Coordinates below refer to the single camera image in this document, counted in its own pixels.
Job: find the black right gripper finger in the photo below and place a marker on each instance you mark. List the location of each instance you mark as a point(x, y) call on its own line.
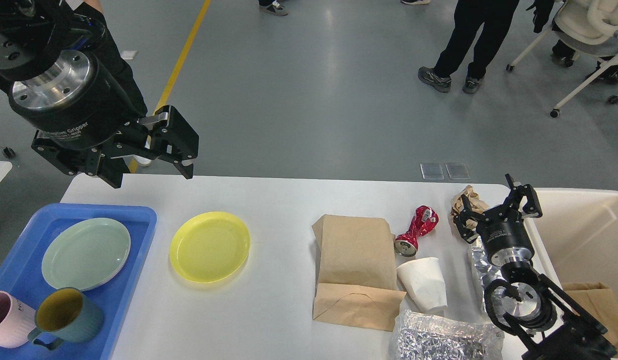
point(521, 203)
point(466, 214)

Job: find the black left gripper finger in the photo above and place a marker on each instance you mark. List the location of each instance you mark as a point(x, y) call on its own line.
point(110, 170)
point(165, 136)

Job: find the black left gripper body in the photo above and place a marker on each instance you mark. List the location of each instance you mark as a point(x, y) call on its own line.
point(75, 106)

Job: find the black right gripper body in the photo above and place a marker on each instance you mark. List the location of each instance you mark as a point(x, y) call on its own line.
point(506, 242)

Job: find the yellow plastic plate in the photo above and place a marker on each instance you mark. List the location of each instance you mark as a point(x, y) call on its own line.
point(209, 247)

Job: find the teal mug yellow inside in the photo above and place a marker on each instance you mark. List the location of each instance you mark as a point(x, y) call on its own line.
point(66, 315)

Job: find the pink ribbed mug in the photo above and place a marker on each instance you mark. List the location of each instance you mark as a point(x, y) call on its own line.
point(17, 320)

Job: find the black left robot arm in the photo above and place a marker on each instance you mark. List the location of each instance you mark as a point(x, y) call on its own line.
point(32, 35)

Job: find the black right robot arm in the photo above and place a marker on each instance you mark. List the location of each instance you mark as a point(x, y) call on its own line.
point(520, 300)

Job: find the crumpled foil under arm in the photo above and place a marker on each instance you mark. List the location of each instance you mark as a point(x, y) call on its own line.
point(482, 271)

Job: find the crumpled brown paper ball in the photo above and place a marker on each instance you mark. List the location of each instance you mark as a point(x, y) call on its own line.
point(476, 204)

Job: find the crushed red soda can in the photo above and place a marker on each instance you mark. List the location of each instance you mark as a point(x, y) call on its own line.
point(424, 220)

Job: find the beige plastic bin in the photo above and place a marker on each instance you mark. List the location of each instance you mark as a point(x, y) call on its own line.
point(579, 230)

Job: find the white paper cup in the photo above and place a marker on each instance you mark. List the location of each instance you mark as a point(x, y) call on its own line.
point(424, 282)

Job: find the floor outlet cover right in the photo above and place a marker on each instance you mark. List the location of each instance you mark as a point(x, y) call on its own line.
point(457, 171)

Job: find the floor outlet cover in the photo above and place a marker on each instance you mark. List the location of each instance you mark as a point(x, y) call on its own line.
point(457, 171)
point(432, 171)

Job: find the floor outlet cover left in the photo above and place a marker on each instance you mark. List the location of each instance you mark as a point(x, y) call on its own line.
point(432, 171)

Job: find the chair caster at left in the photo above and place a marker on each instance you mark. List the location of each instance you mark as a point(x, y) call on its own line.
point(7, 152)

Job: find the pale green plate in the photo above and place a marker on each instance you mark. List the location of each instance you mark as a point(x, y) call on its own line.
point(86, 255)

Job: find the brown paper bag in bin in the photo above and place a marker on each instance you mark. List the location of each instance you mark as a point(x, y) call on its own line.
point(600, 301)

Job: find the crumpled foil sheet front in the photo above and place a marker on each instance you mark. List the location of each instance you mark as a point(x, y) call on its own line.
point(419, 336)

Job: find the blue plastic tray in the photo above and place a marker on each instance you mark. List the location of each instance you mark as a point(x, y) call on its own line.
point(21, 274)

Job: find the seated person in black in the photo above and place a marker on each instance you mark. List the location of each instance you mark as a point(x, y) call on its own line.
point(541, 11)

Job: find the distant grey shoe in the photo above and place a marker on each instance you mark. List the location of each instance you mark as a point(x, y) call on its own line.
point(272, 7)

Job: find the white office chair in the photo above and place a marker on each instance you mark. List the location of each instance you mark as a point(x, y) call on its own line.
point(589, 27)

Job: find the person in grey sneakers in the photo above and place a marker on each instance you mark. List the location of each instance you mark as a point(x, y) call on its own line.
point(483, 24)

